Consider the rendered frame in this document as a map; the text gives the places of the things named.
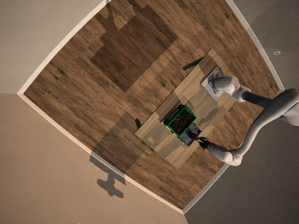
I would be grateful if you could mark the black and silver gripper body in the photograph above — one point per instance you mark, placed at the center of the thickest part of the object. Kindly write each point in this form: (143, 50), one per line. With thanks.
(207, 143)

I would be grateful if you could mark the green bottle crate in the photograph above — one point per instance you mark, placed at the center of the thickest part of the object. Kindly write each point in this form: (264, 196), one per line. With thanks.
(180, 110)

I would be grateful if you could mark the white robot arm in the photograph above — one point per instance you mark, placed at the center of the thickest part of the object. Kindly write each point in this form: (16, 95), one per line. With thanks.
(285, 106)

